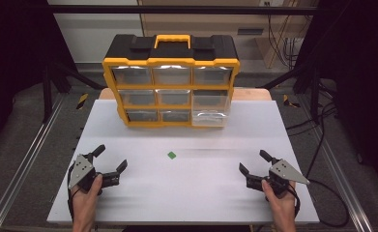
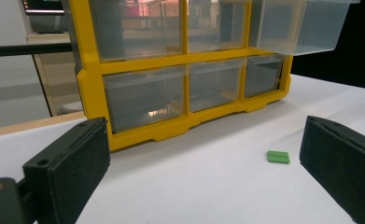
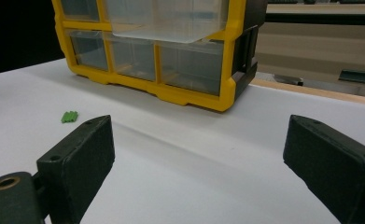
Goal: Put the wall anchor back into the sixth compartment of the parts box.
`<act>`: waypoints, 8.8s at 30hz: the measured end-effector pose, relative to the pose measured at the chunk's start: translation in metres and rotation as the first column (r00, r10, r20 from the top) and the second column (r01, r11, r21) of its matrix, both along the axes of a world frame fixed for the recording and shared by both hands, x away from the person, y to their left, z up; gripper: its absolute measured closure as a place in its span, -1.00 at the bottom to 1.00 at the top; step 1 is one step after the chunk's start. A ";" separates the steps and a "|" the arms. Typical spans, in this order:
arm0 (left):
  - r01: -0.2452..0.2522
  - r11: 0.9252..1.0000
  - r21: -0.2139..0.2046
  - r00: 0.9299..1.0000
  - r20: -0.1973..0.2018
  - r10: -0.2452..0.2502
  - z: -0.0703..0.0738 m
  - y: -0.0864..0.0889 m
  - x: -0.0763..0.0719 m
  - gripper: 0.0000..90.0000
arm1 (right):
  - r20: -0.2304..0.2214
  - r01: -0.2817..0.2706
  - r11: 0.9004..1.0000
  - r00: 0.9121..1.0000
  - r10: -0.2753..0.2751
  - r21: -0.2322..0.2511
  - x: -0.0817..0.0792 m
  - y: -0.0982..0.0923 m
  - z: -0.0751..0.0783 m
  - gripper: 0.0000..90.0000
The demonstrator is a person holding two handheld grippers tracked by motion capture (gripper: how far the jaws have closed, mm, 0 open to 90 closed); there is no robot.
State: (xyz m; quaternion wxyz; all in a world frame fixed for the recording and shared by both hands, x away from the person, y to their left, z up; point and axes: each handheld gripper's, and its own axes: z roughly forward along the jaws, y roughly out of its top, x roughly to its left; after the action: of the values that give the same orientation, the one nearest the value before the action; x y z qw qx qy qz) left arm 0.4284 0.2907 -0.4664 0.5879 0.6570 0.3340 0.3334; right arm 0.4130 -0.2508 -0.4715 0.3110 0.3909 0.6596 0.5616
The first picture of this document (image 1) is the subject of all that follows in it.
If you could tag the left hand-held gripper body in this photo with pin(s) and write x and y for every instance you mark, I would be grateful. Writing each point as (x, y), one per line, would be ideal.
(81, 169)

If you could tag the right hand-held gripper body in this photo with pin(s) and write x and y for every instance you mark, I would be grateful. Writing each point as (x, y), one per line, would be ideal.
(284, 170)

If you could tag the small green square piece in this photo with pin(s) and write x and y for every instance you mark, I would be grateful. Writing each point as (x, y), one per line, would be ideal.
(171, 155)

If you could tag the clear plastic organizer drawer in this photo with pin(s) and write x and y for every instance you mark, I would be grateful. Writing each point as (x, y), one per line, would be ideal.
(209, 118)

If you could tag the yellow black organizer cabinet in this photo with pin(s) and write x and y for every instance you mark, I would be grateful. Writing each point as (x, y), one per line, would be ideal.
(170, 48)

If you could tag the person's left hand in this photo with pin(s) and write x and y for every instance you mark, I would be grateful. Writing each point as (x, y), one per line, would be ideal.
(83, 201)

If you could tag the person's right hand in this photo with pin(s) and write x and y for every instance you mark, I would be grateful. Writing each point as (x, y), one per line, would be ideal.
(283, 204)

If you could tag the black yellow hazard tape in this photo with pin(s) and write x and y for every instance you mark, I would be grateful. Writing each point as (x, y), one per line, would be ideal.
(82, 101)
(288, 101)

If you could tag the light wooden board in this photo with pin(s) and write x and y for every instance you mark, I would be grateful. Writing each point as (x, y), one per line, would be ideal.
(252, 94)

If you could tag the black metal stand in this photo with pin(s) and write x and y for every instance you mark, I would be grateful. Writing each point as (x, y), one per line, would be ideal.
(314, 90)
(47, 93)

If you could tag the set of clear plastic drawers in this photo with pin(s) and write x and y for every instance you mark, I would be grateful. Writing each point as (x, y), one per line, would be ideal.
(171, 75)

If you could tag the dark curtain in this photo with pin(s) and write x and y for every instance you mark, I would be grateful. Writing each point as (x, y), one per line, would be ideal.
(363, 80)
(12, 64)

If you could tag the metal floor rail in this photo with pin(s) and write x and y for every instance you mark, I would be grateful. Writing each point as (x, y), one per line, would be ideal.
(338, 170)
(25, 164)

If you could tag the white wall panel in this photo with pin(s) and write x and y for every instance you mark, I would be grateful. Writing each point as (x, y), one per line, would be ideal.
(96, 35)

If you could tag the black frame crossbar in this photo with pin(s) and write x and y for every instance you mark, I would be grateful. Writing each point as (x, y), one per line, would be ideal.
(177, 9)

